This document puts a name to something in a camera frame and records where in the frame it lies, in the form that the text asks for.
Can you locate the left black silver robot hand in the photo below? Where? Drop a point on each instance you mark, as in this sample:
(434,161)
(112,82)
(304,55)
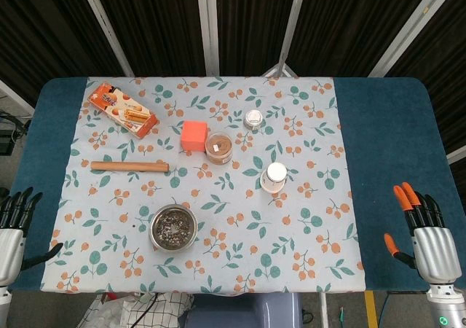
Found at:
(11,248)

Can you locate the right orange-tipped robot hand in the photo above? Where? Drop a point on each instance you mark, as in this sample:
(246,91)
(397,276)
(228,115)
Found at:
(435,249)

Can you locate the wooden rolling pin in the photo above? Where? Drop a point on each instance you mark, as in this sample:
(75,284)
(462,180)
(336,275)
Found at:
(127,167)

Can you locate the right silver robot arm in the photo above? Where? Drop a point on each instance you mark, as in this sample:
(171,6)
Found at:
(446,306)

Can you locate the metal bowl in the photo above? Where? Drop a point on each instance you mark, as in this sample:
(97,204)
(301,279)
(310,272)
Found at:
(156,246)

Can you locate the brown and white mixed grains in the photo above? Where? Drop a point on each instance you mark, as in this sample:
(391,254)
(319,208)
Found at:
(173,227)

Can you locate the blue table cover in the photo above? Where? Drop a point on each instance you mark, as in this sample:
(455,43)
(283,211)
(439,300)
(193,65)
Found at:
(386,142)

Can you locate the checkered white cloth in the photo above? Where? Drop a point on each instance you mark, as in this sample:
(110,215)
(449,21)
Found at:
(120,311)

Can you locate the white paper cup stack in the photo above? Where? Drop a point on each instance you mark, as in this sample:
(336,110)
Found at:
(275,176)

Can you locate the orange biscuit box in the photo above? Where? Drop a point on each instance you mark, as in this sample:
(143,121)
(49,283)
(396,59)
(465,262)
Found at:
(120,109)

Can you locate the grey-blue robot torso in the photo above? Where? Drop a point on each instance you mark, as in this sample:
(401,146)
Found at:
(247,311)

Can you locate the floral tablecloth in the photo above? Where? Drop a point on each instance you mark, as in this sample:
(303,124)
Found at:
(236,240)

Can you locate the orange cube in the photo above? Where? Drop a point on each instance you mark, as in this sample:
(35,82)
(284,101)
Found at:
(193,135)

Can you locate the small clear jar of clips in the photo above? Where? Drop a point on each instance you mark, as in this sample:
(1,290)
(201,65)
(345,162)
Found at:
(253,119)

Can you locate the clear jar of rubber bands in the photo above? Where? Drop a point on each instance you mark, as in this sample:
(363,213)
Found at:
(218,147)

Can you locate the grey tripod stand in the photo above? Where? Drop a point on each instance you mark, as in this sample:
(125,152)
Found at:
(281,67)

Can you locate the white partition post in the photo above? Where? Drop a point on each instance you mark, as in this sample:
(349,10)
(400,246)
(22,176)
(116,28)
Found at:
(208,29)
(407,33)
(293,18)
(105,29)

